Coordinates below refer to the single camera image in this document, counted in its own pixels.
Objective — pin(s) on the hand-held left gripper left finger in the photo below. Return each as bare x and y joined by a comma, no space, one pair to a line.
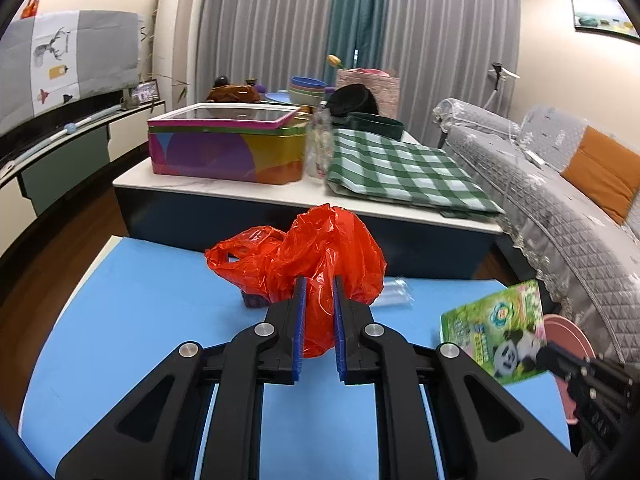
299,330

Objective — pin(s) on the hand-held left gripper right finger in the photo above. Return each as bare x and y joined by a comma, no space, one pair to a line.
340,330

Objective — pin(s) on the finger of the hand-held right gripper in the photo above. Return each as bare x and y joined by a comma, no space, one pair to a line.
560,360

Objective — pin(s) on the green panda print packet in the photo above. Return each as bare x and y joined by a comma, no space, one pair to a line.
495,330

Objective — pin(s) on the large red plastic bag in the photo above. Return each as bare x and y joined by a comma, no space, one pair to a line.
325,245

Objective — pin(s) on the purple patterned wrapper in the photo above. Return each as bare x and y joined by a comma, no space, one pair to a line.
255,300

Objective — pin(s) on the clear plastic bag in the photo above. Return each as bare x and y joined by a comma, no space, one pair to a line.
397,291

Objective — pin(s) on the grey quilted sofa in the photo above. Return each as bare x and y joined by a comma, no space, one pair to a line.
565,225

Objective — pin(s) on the white top coffee table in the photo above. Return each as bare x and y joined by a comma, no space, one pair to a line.
210,210

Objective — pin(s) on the blue table mat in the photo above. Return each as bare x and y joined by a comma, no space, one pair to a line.
140,300

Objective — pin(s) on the green checkered cloth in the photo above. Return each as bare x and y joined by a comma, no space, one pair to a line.
400,175

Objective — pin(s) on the clear glass jar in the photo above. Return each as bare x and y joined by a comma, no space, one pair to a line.
317,150

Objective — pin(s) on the colourful tin box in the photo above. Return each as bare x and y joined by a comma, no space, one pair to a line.
225,155

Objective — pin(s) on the orange cushion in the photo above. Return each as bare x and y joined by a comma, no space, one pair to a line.
605,175

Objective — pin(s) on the dark green tray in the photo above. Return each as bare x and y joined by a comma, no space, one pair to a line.
377,125

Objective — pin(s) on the black hat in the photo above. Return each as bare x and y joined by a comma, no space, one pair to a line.
352,100

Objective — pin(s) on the blue plate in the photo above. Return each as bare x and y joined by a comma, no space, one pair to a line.
277,97

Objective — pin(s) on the stack of coloured bowls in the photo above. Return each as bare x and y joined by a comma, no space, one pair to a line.
307,91

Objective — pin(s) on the pink lace bag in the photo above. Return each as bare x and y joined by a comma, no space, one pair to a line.
387,90

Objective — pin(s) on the yellow artificial flower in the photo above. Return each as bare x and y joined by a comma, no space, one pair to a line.
334,60

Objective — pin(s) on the bamboo plant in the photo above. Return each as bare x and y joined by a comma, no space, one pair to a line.
170,80

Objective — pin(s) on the television cabinet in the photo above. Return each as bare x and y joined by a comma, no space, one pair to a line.
65,170

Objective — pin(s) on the white floor stand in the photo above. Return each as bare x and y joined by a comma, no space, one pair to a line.
500,77

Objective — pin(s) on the white and blue rod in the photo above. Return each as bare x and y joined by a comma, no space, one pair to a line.
70,127

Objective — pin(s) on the grey curtain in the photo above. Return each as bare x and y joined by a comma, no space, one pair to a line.
260,25

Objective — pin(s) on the teal curtain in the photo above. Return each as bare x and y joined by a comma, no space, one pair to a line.
355,10

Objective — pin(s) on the television with grey cover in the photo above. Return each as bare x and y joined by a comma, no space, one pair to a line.
100,55

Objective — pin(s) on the small photo frame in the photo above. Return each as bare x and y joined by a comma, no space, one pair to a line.
145,92

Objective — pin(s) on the framed wall picture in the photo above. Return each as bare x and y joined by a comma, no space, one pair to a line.
600,15

